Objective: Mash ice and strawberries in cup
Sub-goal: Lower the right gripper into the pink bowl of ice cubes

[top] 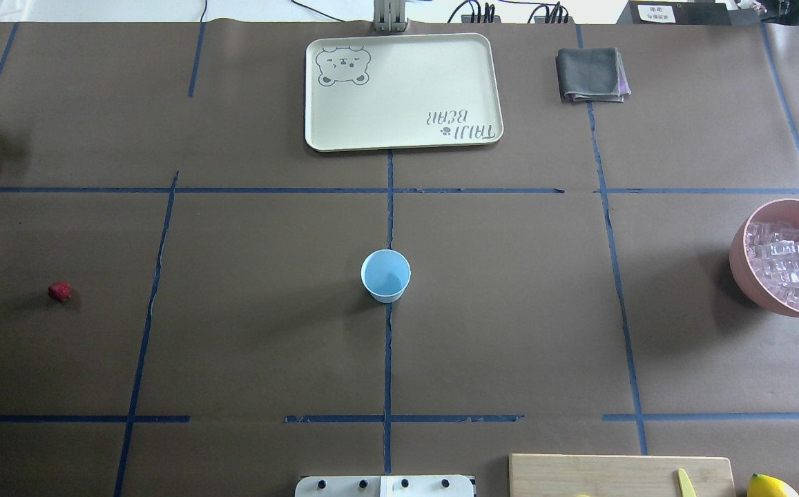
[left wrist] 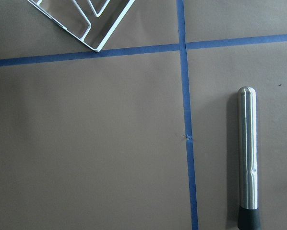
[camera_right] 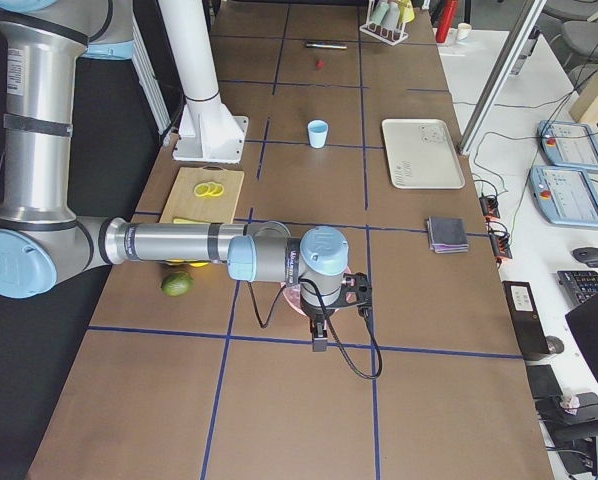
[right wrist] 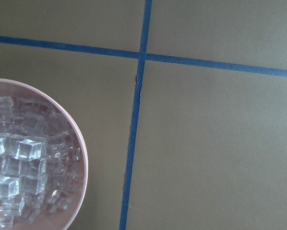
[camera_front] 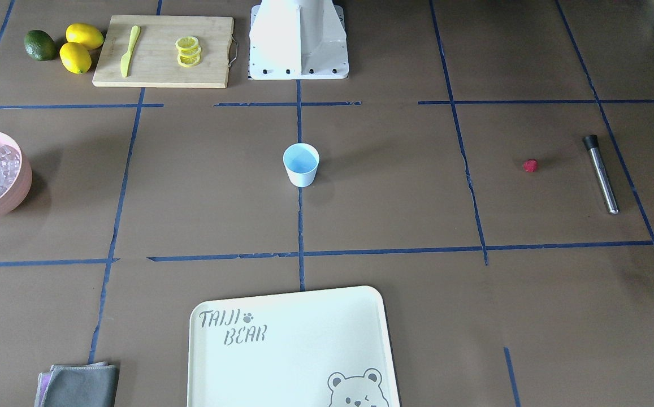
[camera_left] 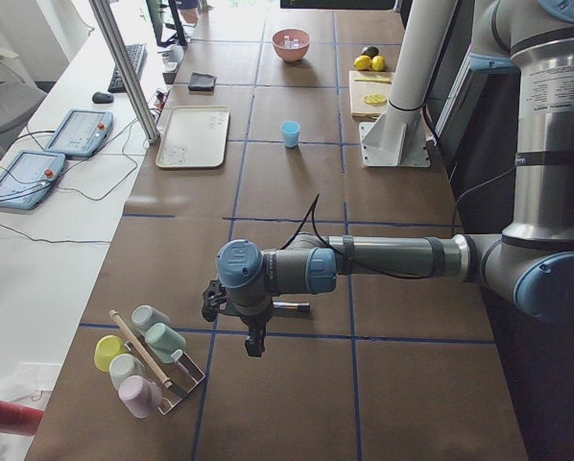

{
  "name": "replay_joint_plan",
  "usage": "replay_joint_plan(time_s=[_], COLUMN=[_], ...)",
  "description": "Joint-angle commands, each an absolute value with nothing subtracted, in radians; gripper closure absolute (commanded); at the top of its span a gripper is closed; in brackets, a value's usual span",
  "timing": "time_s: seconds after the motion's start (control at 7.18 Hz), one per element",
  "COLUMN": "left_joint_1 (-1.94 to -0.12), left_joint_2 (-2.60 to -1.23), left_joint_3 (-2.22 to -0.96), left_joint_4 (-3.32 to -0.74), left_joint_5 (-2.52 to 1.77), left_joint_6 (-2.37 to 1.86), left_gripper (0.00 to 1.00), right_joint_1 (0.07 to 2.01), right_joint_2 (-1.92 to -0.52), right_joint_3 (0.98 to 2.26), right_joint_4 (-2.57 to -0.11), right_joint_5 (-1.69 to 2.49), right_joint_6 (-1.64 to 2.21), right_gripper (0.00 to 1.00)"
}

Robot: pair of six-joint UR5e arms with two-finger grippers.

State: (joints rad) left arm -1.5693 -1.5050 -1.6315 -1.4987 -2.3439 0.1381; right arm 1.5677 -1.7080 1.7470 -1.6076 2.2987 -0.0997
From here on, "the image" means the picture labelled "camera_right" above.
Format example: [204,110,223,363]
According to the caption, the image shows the yellow plastic knife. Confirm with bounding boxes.
[172,217,203,224]

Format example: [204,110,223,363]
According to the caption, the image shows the yellow cup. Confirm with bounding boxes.
[397,0,415,24]

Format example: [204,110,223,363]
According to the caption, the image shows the white paper cup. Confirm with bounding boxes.
[455,22,472,42]

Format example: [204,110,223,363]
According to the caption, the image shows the wooden cutting board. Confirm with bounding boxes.
[159,167,244,224]

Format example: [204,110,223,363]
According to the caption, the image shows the black computer mouse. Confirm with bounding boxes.
[571,247,598,269]

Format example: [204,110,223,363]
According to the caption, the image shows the grey cup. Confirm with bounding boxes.
[381,1,400,31]

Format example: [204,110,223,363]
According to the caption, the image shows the red bottle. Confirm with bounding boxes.
[435,0,459,44]

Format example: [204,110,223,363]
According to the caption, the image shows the light blue cup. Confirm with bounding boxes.
[307,119,329,149]

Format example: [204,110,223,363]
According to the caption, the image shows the lemon slices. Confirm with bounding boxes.
[193,181,225,198]

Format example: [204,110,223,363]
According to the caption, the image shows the aluminium frame post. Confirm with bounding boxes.
[458,0,546,155]

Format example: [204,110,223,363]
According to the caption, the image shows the grey office chair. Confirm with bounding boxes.
[561,12,598,64]

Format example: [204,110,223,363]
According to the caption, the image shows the upper blue teach pendant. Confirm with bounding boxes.
[537,120,598,173]

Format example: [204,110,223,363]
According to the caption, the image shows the orange black power strip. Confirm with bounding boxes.
[479,195,512,266]

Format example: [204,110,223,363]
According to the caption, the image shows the white wire cup rack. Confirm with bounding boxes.
[359,1,409,46]

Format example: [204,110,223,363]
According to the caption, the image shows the mint green cup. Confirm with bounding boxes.
[368,0,389,25]

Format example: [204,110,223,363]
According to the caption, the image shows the pink bowl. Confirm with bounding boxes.
[280,267,353,318]

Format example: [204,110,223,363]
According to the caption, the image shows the beige bear tray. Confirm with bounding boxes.
[381,119,465,190]

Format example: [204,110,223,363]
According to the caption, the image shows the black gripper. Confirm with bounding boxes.
[300,299,332,352]

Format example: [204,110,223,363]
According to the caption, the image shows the blue teach pendant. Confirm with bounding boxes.
[529,166,598,228]
[537,120,598,173]

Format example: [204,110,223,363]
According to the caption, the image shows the folded grey cloth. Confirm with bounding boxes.
[426,217,469,254]

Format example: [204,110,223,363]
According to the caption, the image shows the white camera mast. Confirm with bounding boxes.
[158,0,219,102]

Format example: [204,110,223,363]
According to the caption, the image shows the black keyboard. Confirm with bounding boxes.
[557,270,598,306]

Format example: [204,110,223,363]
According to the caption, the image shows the black box with label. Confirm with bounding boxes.
[502,281,550,361]

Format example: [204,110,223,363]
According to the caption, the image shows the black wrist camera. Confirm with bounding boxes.
[332,272,372,319]

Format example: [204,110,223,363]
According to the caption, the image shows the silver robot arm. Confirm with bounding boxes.
[0,33,159,364]

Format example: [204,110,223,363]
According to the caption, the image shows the white mast base plate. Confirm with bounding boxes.
[173,98,249,164]

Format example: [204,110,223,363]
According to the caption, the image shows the lower blue teach pendant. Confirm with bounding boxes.
[529,166,598,228]

